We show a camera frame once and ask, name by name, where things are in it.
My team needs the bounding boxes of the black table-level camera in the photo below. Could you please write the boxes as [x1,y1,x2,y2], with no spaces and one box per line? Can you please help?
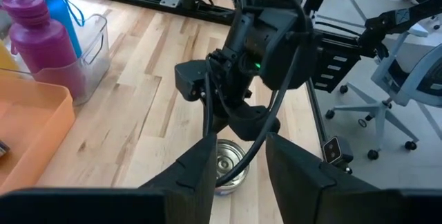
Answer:
[322,136,355,176]

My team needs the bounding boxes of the grey office chair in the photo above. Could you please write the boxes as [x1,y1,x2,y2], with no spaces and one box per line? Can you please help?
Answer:
[325,23,442,161]

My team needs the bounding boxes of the black jointed support arm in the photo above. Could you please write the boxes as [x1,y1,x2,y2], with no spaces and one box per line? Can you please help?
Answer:
[358,0,442,59]

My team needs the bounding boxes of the clear plastic bin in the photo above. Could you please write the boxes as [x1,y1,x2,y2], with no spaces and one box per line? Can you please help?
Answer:
[0,13,111,106]

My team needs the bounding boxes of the magenta squeeze bottle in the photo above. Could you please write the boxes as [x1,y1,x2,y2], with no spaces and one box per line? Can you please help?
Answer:
[0,0,86,100]

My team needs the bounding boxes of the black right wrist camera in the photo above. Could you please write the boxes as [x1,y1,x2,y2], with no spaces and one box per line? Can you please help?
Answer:
[257,8,320,92]

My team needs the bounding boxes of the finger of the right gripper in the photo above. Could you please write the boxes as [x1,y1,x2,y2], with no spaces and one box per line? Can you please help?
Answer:
[211,113,229,136]

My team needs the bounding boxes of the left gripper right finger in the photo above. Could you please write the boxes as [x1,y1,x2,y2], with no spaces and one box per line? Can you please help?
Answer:
[265,132,442,224]

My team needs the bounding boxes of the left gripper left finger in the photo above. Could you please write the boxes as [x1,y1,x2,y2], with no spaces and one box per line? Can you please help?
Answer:
[0,132,218,224]

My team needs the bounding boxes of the tin can blue label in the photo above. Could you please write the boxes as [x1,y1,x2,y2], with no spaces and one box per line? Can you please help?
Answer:
[213,138,251,196]

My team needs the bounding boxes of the blue squeeze bottle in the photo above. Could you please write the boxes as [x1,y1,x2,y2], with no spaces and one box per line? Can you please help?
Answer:
[9,0,86,59]

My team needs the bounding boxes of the black drawer unit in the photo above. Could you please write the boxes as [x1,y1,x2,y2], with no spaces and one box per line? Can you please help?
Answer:
[310,32,363,94]

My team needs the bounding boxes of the orange plastic bin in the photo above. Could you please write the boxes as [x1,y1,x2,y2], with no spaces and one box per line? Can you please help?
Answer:
[0,75,76,196]

